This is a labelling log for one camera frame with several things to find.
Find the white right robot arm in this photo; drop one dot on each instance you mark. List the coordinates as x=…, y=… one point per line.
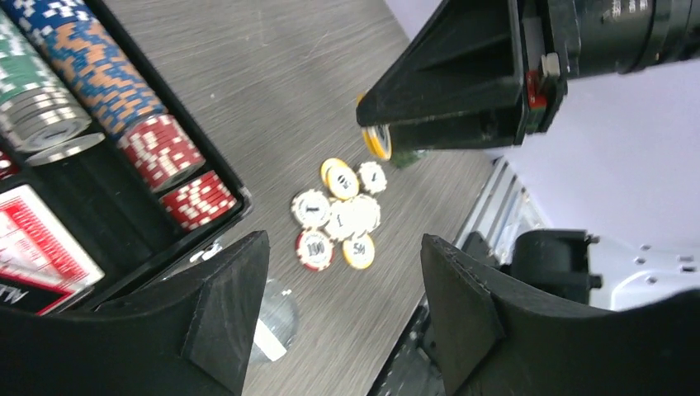
x=571, y=263

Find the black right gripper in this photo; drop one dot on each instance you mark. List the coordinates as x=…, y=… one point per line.
x=452, y=87

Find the triangular all in button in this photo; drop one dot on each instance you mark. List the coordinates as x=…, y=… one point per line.
x=36, y=298

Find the pile of loose poker chips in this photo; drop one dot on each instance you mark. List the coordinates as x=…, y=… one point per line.
x=352, y=192

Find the blue orange chip stack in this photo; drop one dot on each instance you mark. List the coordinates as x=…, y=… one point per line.
x=89, y=60

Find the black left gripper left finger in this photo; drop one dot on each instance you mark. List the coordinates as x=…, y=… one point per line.
x=191, y=334

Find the lower red chip stack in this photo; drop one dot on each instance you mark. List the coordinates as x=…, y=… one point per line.
x=199, y=202

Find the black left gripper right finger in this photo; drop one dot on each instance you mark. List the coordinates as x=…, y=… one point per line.
x=496, y=335

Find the red 100 chip on table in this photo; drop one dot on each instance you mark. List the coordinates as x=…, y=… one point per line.
x=314, y=249

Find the white 1 chip on table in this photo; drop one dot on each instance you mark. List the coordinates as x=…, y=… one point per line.
x=311, y=209

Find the red backed card deck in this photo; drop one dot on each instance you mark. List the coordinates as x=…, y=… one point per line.
x=32, y=237

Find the white 1 chip in case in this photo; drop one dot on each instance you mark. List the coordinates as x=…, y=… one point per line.
x=65, y=149

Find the black aluminium poker case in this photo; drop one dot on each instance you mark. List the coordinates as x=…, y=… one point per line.
x=106, y=205

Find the yellow chip on table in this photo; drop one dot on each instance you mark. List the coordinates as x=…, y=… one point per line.
x=359, y=253

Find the red chip stack right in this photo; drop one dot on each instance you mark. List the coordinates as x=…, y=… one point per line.
x=161, y=151

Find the red chip stack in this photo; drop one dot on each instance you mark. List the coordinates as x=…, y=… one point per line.
x=161, y=151
x=199, y=202

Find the yellow chip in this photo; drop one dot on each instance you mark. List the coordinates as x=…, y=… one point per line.
x=378, y=141
x=359, y=253

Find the clear acrylic dealer disc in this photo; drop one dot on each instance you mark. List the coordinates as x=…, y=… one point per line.
x=277, y=325

